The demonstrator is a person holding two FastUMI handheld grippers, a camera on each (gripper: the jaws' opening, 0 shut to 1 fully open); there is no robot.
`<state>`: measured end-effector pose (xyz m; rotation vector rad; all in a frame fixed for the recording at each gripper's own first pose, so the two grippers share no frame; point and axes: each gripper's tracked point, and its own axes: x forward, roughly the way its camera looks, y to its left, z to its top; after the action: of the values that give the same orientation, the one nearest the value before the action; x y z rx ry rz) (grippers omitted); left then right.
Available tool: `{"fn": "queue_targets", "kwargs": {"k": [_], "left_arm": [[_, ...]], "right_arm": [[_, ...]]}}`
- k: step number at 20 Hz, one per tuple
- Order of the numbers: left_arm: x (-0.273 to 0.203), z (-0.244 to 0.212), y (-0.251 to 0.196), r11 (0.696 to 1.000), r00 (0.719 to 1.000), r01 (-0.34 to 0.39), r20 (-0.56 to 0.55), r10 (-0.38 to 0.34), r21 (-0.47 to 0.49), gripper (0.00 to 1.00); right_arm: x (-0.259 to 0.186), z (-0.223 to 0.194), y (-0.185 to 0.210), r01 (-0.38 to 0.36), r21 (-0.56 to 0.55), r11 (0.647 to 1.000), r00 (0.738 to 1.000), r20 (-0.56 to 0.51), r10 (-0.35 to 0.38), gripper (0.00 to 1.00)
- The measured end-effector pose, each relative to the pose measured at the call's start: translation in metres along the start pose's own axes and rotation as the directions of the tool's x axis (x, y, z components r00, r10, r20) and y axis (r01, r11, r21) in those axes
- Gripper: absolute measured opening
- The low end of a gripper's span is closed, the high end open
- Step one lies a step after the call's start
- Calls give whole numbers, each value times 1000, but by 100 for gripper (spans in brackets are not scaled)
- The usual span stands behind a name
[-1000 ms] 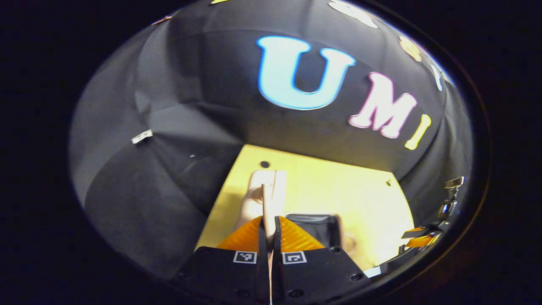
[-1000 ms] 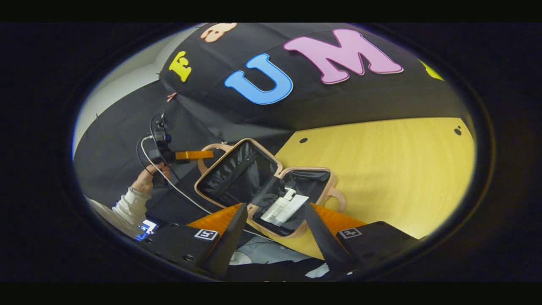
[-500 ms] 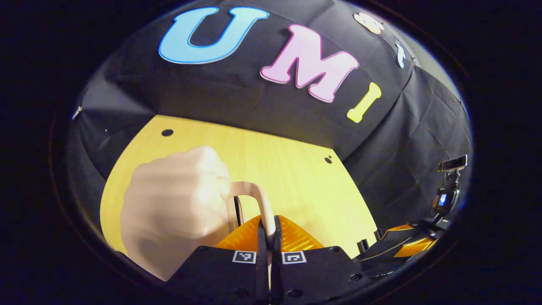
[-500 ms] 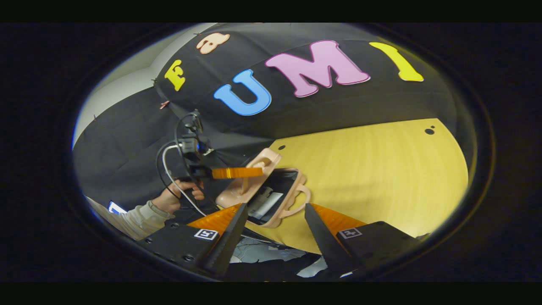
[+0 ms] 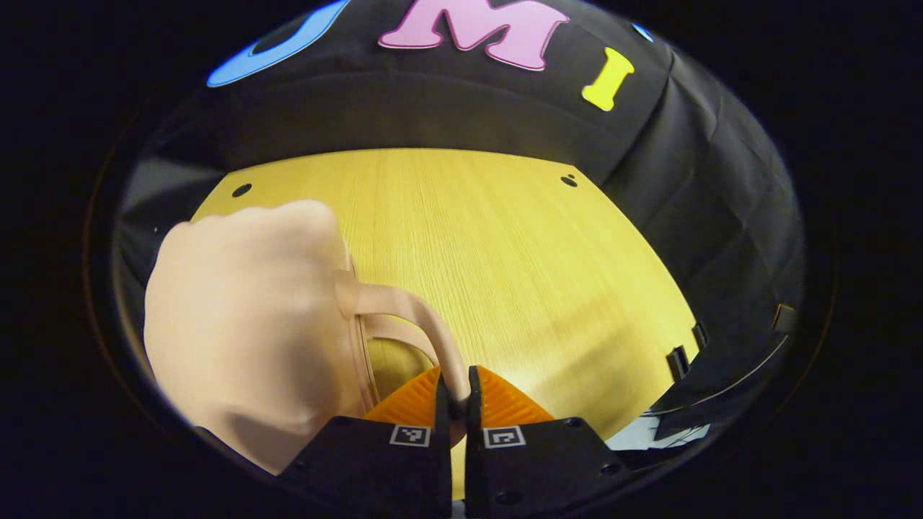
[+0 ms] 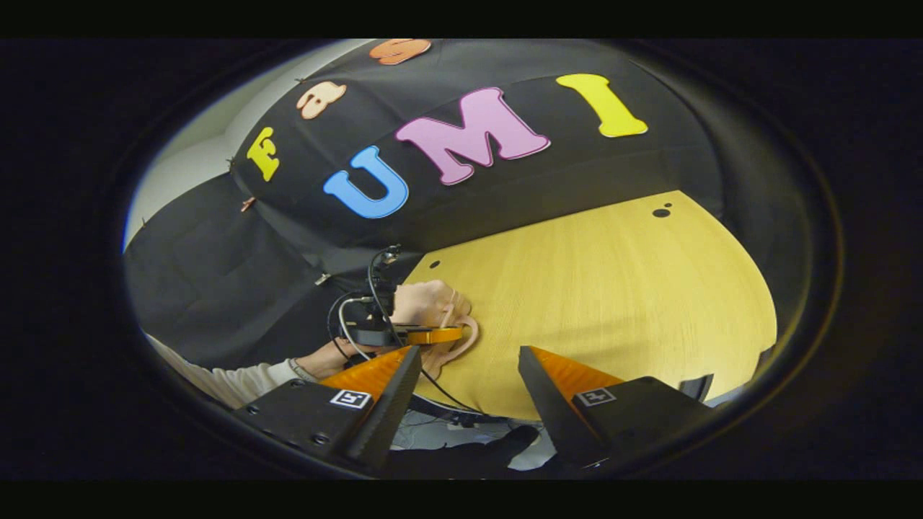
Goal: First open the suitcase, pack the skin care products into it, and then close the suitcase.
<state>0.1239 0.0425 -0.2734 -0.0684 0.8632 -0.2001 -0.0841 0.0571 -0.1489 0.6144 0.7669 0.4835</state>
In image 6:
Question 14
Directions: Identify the black backdrop cloth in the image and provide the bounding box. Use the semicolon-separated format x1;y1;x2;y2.
124;40;729;372

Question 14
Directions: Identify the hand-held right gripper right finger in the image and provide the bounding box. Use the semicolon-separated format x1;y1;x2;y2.
516;345;716;469

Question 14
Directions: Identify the white cable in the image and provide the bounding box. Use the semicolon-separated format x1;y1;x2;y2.
338;296;376;361

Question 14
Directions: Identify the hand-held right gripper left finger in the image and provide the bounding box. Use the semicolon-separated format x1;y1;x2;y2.
234;345;423;473

